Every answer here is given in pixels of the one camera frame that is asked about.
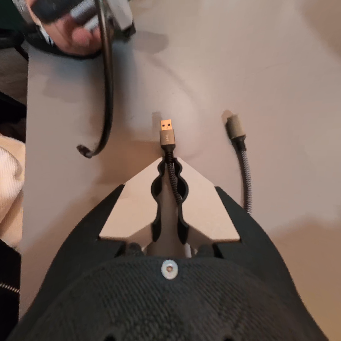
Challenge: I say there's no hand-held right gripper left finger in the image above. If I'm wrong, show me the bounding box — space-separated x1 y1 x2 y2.
99 157 164 244

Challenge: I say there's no silver mesh wristwatch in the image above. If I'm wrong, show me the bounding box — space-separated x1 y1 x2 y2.
12 0 55 46

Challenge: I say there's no braided grey USB cable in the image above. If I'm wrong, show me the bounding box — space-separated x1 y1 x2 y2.
159 114 253 215

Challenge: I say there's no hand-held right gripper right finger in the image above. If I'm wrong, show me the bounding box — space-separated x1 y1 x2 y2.
174 157 242 246

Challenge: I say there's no grey desk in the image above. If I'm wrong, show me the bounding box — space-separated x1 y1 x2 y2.
20 0 341 341

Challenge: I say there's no black USB hub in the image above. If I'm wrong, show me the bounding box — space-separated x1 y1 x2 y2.
77 0 115 159

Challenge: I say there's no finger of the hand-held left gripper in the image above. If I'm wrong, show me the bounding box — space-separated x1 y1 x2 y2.
105 0 136 36

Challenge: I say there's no person's left hand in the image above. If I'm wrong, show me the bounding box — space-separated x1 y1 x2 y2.
35 12 103 56

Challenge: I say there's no black chair armrest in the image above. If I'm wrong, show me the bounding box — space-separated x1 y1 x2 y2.
0 28 30 62

